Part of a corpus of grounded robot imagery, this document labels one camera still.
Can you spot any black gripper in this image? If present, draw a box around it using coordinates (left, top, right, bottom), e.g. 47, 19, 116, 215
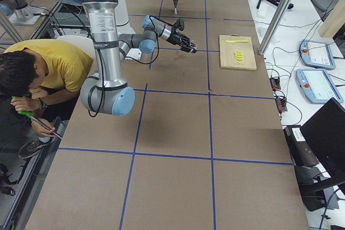
168, 29, 198, 53

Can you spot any small glass beaker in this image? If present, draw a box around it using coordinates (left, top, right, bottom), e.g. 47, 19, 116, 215
190, 40, 198, 53

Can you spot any steel double jigger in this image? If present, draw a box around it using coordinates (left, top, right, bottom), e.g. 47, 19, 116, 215
173, 0, 178, 15

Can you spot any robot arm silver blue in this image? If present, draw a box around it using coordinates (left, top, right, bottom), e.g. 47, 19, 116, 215
59, 0, 197, 116

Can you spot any bamboo cutting board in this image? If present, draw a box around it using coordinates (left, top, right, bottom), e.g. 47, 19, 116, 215
219, 35, 257, 71

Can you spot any yellow plastic knife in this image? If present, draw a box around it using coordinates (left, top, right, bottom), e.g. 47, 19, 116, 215
225, 39, 249, 44

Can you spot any orange circuit board far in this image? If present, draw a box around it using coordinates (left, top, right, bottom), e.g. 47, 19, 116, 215
270, 77, 281, 91

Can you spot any orange circuit board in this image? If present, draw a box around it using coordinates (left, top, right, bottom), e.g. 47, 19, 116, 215
270, 77, 281, 91
275, 96, 287, 114

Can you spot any white chair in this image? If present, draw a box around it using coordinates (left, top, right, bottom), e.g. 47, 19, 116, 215
57, 35, 96, 59

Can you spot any orange circuit board near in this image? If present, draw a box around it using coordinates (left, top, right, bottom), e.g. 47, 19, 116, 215
275, 96, 287, 114

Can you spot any far blue teach pendant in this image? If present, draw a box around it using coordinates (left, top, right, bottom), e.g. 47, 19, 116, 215
299, 39, 336, 70

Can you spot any blue teach pendant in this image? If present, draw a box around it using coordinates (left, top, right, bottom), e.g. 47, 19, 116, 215
299, 39, 336, 70
295, 68, 344, 104

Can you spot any near blue teach pendant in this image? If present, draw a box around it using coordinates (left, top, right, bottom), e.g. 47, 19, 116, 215
295, 68, 344, 104

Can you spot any person in yellow shirt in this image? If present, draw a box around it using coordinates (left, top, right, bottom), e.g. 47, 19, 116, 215
1, 39, 94, 158

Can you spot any upright wooden plank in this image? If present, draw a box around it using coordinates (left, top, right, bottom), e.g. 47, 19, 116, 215
318, 0, 344, 38

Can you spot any black box device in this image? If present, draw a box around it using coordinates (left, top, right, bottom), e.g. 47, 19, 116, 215
284, 125, 319, 168

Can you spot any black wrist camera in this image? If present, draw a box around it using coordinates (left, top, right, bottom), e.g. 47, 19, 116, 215
173, 18, 184, 31

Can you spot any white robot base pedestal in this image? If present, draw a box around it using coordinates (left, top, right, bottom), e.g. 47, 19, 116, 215
115, 0, 142, 60

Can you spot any black camera cable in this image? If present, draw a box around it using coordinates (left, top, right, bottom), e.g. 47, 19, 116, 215
87, 16, 181, 119

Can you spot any aluminium frame post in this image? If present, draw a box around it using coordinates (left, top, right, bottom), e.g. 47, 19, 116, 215
258, 0, 291, 55

